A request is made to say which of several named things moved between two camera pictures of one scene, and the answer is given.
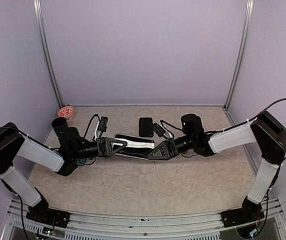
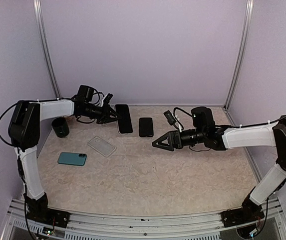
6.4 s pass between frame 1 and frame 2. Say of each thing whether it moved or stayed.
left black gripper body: moved
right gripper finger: moved
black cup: stayed
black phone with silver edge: stayed
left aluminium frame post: stayed
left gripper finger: moved
